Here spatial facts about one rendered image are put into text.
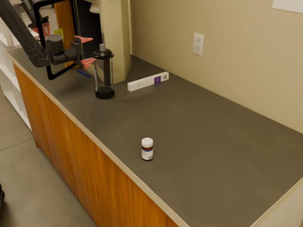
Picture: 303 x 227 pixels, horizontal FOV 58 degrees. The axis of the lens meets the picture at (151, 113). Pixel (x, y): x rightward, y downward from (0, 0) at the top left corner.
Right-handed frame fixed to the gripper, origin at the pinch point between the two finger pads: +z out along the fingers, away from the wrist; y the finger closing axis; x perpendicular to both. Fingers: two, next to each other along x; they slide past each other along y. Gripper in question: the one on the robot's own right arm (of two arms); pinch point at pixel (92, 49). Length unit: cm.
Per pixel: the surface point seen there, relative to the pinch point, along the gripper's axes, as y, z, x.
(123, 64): -15.8, 22.2, 9.5
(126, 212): -61, -15, -44
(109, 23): 8.1, 15.7, 8.9
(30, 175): -118, -33, 78
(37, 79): -25, -17, 44
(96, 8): 13.8, 14.8, 19.4
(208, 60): -12, 55, -24
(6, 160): -117, -44, 111
